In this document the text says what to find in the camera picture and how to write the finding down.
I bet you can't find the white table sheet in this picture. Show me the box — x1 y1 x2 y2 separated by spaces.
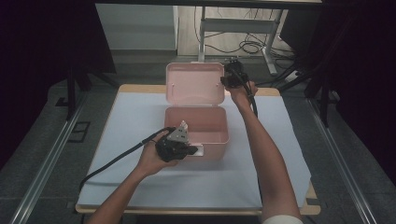
77 91 313 210

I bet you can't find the black metal stand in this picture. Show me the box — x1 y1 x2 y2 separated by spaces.
277 60 341 129
55 60 120 121

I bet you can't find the wooden table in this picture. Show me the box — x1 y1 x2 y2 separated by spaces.
75 83 322 217

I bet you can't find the person's right hand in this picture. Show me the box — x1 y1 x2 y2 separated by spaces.
225 81 260 109

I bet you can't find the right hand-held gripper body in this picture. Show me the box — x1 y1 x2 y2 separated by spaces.
223 59 250 90

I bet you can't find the dark curtain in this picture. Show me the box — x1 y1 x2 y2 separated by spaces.
0 0 117 171
307 0 396 189

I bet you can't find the right hand-held gripper black cable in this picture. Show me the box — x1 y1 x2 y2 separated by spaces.
228 66 260 119

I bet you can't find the metal floor rail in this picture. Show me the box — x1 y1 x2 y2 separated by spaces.
305 97 378 224
8 92 91 224

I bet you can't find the left hand-held gripper black cable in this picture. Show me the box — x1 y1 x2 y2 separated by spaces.
78 126 176 191

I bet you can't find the person's left hand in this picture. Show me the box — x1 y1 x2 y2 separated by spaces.
136 137 179 179

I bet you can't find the person's white sleeve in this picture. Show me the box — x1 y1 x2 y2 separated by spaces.
262 214 304 224

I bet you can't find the black floor socket hatch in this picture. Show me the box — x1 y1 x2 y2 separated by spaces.
67 120 92 144

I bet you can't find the white metal desk frame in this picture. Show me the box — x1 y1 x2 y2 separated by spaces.
196 6 290 77

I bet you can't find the pink storage box white handle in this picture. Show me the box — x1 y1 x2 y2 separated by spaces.
163 62 231 162

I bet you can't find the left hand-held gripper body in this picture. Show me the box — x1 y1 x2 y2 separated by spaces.
155 119 191 163

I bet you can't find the tangle of black floor cables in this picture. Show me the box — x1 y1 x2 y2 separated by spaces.
193 6 297 61

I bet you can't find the white cabinet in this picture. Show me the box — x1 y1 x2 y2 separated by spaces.
94 3 179 51

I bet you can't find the white power strip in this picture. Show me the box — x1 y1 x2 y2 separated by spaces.
284 70 302 83

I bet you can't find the hand-held gripper black cable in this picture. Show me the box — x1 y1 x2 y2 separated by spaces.
78 126 176 191
228 66 260 119

